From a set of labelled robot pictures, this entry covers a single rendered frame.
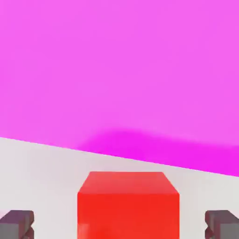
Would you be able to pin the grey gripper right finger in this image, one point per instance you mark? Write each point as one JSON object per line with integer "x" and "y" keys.
{"x": 224, "y": 224}

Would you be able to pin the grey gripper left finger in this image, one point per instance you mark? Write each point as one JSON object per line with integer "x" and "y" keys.
{"x": 13, "y": 224}

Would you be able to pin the small red cube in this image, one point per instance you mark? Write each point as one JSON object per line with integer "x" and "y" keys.
{"x": 128, "y": 209}

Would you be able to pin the large magenta box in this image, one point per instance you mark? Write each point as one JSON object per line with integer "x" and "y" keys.
{"x": 119, "y": 71}

